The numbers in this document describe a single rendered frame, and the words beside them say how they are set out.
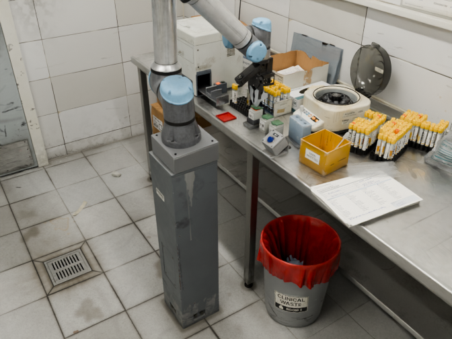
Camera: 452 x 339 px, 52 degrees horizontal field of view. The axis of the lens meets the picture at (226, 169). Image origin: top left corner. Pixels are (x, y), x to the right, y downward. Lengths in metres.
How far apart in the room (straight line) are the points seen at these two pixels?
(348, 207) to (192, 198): 0.61
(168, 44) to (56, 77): 1.80
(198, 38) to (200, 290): 1.15
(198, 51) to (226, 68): 0.19
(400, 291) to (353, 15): 1.25
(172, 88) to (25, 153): 2.03
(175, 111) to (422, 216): 0.90
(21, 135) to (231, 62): 1.70
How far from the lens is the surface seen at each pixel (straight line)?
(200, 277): 2.12
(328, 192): 1.62
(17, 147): 3.49
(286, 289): 2.11
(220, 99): 2.15
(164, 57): 1.73
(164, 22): 1.69
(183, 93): 1.63
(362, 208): 1.58
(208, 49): 2.24
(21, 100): 3.36
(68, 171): 3.47
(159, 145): 1.77
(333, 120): 1.96
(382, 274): 2.27
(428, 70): 2.07
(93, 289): 2.55
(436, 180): 1.83
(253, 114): 1.98
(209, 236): 1.99
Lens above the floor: 1.82
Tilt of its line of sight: 33 degrees down
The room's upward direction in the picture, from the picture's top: straight up
